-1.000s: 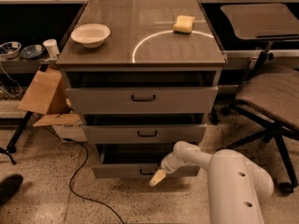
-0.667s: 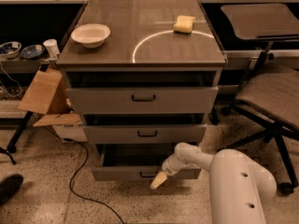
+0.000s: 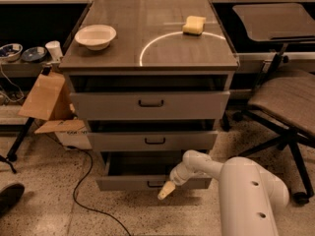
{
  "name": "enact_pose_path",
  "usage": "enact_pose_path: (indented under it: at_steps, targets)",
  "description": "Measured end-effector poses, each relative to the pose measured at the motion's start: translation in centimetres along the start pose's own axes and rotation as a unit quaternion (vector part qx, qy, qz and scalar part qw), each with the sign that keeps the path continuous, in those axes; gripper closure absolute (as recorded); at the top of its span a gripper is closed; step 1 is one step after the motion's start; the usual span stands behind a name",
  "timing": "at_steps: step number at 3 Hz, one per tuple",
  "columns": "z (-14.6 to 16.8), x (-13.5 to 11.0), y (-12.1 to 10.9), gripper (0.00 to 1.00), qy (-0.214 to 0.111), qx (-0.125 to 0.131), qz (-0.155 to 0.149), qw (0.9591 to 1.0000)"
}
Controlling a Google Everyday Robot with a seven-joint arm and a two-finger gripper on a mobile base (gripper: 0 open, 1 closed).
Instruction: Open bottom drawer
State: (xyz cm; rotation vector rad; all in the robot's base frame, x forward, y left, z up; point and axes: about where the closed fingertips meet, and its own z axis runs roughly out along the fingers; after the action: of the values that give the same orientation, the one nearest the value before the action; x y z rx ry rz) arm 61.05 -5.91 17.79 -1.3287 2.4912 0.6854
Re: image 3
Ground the black tripod leg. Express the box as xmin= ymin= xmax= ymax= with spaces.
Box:
xmin=7 ymin=117 xmax=34 ymax=162

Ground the yellow sponge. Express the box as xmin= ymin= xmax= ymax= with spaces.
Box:
xmin=182 ymin=16 xmax=206 ymax=35

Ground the grey middle drawer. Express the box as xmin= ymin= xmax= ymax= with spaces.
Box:
xmin=88 ymin=131 xmax=218 ymax=151

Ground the black office chair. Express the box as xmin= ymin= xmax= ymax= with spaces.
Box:
xmin=219 ymin=2 xmax=315 ymax=206

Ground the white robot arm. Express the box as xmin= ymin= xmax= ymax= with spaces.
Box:
xmin=157 ymin=149 xmax=289 ymax=236

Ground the white bowl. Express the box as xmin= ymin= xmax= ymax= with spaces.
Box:
xmin=75 ymin=25 xmax=116 ymax=51

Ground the grey side shelf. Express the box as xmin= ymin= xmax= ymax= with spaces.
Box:
xmin=0 ymin=62 xmax=61 ymax=78

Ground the dark blue plate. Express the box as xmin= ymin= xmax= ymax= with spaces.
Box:
xmin=21 ymin=46 xmax=47 ymax=63

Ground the grey top drawer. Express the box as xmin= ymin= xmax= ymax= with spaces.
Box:
xmin=70 ymin=91 xmax=229 ymax=120

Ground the brown cardboard box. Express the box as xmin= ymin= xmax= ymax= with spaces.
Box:
xmin=19 ymin=72 xmax=92 ymax=149

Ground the white paper cup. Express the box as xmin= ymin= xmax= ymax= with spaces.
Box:
xmin=45 ymin=40 xmax=63 ymax=62

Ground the blue patterned bowl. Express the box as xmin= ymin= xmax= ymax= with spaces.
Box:
xmin=0 ymin=43 xmax=23 ymax=62

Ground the grey drawer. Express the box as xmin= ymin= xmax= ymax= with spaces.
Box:
xmin=95 ymin=150 xmax=213 ymax=192
xmin=70 ymin=91 xmax=229 ymax=120
xmin=88 ymin=131 xmax=218 ymax=151

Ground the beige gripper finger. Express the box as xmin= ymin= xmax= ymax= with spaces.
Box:
xmin=157 ymin=181 xmax=176 ymax=200

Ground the grey drawer cabinet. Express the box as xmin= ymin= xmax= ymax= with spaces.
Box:
xmin=58 ymin=0 xmax=240 ymax=178

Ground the grey bottom drawer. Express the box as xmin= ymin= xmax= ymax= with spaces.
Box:
xmin=95 ymin=150 xmax=213 ymax=192

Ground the black shoe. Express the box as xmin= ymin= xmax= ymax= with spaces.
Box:
xmin=0 ymin=183 xmax=25 ymax=215

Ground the black floor cable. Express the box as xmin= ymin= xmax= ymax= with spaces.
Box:
xmin=65 ymin=146 xmax=133 ymax=236

